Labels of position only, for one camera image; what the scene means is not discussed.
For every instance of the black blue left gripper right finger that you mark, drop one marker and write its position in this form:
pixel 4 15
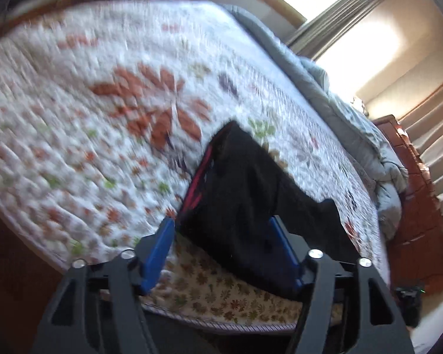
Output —
pixel 371 321

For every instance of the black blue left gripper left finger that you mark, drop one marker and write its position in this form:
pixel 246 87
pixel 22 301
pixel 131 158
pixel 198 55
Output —
pixel 97 308

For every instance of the black pants with red stripe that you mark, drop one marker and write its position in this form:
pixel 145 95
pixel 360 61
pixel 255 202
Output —
pixel 236 190

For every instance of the reddish brown wooden headboard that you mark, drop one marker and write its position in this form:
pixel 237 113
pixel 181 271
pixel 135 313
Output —
pixel 416 252

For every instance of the grey rumpled duvet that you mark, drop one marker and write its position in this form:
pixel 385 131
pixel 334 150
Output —
pixel 363 141

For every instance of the beige pleated curtain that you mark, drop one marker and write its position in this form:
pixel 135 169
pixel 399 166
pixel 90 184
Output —
pixel 424 125

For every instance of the white floral quilted bedspread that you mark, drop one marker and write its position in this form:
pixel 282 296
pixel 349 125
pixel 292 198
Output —
pixel 105 112

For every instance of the grey window curtain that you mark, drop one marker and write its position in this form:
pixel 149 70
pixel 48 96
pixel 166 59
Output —
pixel 315 37

